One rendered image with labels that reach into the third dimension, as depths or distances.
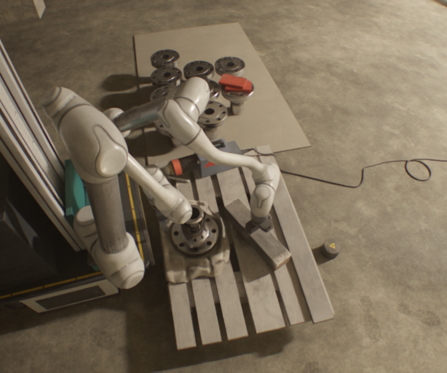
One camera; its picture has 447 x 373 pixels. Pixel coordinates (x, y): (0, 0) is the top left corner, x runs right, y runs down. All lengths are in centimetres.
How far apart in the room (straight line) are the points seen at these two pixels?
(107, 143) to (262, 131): 190
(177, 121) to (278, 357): 126
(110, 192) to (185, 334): 92
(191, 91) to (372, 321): 153
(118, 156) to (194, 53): 278
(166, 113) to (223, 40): 253
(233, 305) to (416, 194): 156
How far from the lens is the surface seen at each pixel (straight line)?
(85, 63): 375
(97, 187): 99
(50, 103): 99
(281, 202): 201
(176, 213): 130
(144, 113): 161
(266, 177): 160
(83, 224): 140
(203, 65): 290
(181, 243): 182
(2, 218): 138
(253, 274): 179
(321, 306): 177
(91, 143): 85
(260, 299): 175
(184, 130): 132
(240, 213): 186
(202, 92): 144
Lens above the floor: 180
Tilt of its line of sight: 53 degrees down
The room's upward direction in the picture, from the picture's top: straight up
